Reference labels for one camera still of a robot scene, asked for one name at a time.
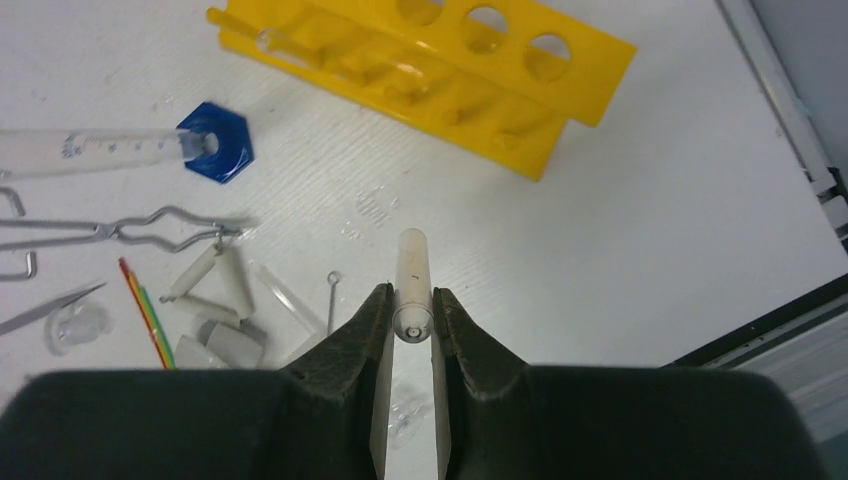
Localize black base frame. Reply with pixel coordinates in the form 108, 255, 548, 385
667, 275, 847, 369

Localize large clear test tube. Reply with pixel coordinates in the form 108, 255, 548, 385
256, 28, 427, 104

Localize small frosted test tube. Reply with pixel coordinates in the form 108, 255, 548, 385
392, 228, 434, 344

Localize metal tweezers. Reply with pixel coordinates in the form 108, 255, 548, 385
1, 283, 106, 336

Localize metal crucible tongs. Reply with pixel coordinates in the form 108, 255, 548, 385
1, 186, 253, 283

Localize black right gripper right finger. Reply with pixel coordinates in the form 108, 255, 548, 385
433, 288, 829, 479

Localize rainbow plastic spoon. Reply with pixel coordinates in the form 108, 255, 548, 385
118, 257, 176, 370

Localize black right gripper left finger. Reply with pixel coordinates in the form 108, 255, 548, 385
1, 283, 394, 479

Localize test tube brush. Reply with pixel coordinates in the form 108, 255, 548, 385
326, 270, 342, 335

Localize graduated cylinder blue base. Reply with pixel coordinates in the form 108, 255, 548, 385
0, 101, 256, 185

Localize yellow test tube rack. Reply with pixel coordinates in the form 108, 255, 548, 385
206, 1, 637, 181

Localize clay pipe triangle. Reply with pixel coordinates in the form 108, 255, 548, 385
159, 244, 256, 327

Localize small clear stopper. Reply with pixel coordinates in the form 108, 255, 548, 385
44, 300, 113, 356

